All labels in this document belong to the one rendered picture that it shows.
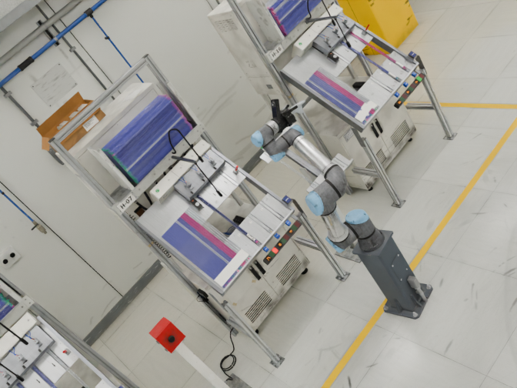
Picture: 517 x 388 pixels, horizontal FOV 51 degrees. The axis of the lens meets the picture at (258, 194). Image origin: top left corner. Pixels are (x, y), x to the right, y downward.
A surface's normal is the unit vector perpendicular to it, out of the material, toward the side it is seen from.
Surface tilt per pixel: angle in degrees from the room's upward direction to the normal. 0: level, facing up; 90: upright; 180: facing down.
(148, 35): 90
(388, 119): 90
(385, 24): 90
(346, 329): 0
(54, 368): 47
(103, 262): 90
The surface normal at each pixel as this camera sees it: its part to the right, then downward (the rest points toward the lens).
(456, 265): -0.51, -0.69
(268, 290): 0.58, 0.15
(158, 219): 0.02, -0.40
